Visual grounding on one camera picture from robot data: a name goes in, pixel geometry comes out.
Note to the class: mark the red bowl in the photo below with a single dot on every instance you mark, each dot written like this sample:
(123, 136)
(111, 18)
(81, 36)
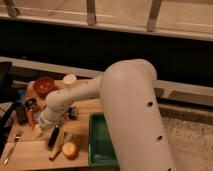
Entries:
(43, 86)

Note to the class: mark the wooden chair leg right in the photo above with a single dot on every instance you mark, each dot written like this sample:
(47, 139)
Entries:
(153, 15)

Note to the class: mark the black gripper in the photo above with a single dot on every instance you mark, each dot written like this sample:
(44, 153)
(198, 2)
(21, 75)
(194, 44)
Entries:
(72, 113)

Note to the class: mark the green plastic tray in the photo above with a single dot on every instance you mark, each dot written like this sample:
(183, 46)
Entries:
(101, 152)

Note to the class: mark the white round lid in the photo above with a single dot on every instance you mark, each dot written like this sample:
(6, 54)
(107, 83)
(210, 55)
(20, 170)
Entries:
(69, 79)

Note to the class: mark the pale food toy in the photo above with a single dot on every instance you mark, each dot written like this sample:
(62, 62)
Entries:
(37, 131)

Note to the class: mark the wooden chair leg middle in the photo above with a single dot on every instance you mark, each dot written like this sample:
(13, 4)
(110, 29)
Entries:
(91, 12)

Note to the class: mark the black handled knife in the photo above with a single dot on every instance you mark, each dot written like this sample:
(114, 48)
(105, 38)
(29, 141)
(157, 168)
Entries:
(55, 133)

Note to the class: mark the silver fork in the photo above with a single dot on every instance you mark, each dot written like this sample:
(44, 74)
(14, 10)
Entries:
(16, 139)

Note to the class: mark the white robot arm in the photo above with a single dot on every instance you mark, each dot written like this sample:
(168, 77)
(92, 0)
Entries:
(131, 113)

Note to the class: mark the orange carrot toy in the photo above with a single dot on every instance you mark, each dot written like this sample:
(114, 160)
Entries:
(31, 118)

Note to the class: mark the apple slice toy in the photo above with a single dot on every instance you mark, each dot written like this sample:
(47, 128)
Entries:
(70, 150)

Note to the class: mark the black chair part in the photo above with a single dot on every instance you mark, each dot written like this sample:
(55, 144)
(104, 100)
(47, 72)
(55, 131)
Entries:
(7, 94)

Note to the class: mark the wooden chair leg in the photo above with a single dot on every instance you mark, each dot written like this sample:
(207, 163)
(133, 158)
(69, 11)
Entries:
(91, 12)
(153, 15)

